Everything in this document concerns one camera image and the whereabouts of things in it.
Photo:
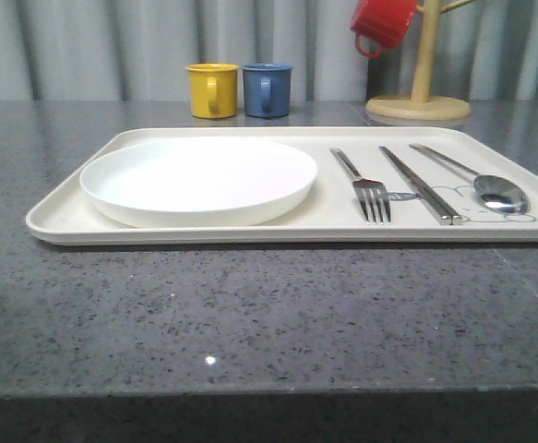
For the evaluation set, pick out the silver spoon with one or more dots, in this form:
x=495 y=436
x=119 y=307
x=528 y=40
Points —
x=497 y=193

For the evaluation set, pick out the wooden mug tree stand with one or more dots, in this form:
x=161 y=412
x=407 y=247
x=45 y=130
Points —
x=421 y=104

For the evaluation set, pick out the yellow mug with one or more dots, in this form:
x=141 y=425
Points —
x=213 y=90

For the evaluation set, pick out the white round plate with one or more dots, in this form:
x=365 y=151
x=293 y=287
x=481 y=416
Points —
x=199 y=182

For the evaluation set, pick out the red mug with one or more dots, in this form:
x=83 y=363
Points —
x=382 y=21

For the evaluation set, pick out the cream rabbit serving tray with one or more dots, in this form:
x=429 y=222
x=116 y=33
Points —
x=429 y=200

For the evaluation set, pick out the silver chopstick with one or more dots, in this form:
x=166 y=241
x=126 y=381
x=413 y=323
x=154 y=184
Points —
x=416 y=187
x=439 y=196

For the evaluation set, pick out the grey curtain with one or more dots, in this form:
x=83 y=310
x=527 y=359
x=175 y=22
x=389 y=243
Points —
x=138 y=50

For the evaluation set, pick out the blue mug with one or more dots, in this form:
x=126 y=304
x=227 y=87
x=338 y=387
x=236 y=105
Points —
x=267 y=89

